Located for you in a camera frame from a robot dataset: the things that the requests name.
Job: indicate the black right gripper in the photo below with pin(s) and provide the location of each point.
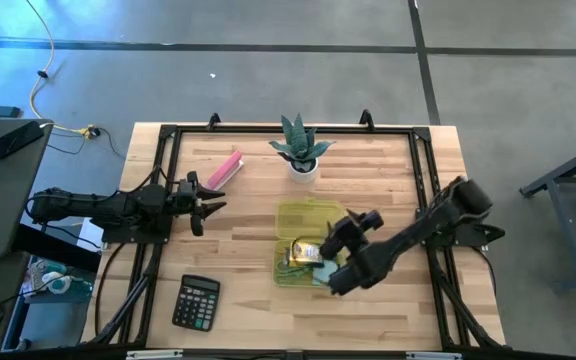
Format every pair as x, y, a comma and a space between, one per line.
353, 235

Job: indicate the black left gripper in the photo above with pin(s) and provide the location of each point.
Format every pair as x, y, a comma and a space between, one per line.
185, 200

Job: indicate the small colourful crayon box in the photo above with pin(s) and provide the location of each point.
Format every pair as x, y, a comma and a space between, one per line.
305, 252

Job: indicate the blue sticky note pad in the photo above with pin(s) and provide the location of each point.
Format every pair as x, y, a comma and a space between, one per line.
324, 274

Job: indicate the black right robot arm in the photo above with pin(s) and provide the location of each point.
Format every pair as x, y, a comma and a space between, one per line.
418, 230

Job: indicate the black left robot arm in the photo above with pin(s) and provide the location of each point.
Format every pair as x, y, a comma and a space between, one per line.
93, 210

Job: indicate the pink and white stapler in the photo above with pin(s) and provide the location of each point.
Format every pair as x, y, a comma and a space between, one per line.
225, 170

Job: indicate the translucent yellow-green pencil case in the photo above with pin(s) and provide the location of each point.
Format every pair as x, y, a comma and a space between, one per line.
303, 217

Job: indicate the potted succulent in white pot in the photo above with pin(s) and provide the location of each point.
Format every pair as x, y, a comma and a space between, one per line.
302, 145

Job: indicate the black desk calculator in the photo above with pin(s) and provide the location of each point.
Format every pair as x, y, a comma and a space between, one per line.
195, 305

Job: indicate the small white box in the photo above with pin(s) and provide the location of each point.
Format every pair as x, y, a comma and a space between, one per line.
90, 237

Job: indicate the black flat panel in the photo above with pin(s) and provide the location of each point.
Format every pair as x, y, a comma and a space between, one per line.
53, 247

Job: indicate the teal and white tape rolls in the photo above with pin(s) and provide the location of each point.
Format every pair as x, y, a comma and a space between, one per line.
58, 282

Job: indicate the blue storage bin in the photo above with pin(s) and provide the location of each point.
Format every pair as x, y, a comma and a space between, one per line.
48, 320

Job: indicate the dark grey desk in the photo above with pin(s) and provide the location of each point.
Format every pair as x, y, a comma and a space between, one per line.
8, 200

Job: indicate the black smartphone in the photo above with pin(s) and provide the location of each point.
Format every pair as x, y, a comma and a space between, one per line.
16, 140

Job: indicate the blue-grey metal cart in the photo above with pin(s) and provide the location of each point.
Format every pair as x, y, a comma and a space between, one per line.
563, 235

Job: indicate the black aluminium table frame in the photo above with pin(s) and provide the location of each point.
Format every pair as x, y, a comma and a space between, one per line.
243, 129

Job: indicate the black frame clamp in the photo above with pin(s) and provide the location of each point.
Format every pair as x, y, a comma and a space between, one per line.
366, 119
213, 120

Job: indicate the silver metal bracket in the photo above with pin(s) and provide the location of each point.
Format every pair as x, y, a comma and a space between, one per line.
433, 356
153, 354

